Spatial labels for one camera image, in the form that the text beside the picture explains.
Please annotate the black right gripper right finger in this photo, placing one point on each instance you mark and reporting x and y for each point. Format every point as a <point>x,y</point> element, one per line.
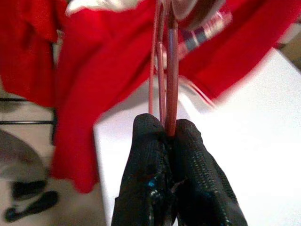
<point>200,183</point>

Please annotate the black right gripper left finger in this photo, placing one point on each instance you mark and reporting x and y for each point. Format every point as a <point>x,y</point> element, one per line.
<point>145,164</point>

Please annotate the dark red plastic hanger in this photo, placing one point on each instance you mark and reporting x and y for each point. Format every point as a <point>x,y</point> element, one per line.
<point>171,94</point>

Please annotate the red shirt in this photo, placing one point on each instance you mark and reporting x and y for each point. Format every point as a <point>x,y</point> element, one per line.
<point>94,82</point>
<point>23,47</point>

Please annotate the pale pink hanger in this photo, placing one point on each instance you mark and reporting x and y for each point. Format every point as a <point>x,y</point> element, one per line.
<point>161,82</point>

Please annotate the white table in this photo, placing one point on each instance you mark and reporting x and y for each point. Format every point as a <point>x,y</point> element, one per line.
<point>247,141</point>

